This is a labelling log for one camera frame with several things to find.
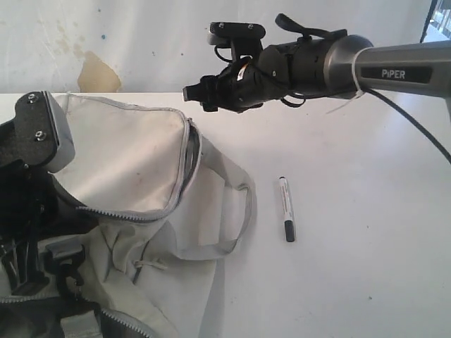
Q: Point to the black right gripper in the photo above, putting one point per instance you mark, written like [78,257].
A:
[242,85]

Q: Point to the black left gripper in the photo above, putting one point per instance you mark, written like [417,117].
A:
[30,213]

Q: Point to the white canvas backpack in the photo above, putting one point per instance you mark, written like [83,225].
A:
[156,207]

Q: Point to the black and white marker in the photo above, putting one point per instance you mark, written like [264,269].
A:
[288,218]

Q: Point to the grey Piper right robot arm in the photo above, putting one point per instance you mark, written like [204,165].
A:
[316,68]

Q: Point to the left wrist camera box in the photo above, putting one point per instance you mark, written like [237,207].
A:
[42,132]

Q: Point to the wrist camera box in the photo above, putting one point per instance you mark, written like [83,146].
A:
[223,33]
[42,132]

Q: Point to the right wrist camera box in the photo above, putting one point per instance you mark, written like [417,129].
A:
[223,33]

